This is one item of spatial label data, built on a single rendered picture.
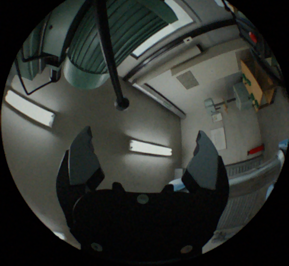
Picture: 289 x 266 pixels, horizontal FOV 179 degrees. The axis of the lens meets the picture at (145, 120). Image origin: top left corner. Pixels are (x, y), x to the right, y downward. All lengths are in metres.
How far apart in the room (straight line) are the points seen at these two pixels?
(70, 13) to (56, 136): 1.41
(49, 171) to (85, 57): 1.45
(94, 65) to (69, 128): 1.31
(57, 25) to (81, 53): 0.11
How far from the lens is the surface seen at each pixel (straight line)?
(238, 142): 3.05
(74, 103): 1.62
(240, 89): 2.49
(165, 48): 1.71
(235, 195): 0.43
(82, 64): 0.26
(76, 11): 0.23
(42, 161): 1.55
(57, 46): 0.28
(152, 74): 1.91
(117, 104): 0.23
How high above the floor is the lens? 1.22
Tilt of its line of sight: 42 degrees up
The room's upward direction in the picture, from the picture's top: 109 degrees counter-clockwise
